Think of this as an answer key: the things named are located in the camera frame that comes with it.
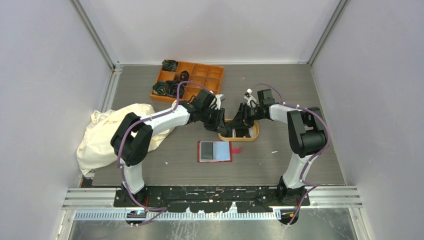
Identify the dark rolled belt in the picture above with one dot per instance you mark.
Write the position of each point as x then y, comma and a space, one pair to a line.
182, 76
169, 65

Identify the green rolled belt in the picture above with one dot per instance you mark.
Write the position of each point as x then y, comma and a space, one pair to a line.
159, 88

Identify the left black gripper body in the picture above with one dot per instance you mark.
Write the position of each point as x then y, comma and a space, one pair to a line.
208, 117

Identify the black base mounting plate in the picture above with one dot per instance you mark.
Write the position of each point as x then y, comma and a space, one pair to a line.
219, 199

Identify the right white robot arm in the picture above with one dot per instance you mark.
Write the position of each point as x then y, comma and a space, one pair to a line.
308, 136

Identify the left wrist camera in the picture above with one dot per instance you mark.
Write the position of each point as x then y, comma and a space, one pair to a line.
216, 103

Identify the orange compartment organizer tray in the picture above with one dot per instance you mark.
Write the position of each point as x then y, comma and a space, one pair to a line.
200, 75

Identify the dark rolled belt middle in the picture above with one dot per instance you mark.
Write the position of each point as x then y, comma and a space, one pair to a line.
182, 76

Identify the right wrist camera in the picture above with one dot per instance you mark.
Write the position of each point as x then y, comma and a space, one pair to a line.
251, 101

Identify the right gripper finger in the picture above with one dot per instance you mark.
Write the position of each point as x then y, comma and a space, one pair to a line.
246, 125
239, 119

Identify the large black rolled belt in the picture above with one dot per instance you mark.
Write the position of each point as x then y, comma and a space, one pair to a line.
171, 88

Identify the red card holder wallet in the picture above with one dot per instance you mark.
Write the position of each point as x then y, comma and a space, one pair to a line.
223, 152

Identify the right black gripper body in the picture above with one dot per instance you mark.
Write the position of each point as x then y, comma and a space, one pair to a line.
254, 114

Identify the dark rolled belt top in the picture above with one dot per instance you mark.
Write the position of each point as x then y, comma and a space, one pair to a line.
169, 65

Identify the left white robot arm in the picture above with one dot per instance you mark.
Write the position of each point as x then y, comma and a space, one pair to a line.
132, 139

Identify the tan oval tray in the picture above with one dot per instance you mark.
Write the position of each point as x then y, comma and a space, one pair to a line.
229, 137

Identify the cream cloth bag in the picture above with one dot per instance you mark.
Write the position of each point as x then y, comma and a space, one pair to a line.
95, 150

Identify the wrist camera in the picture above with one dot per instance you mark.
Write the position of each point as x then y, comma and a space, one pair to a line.
251, 101
216, 103

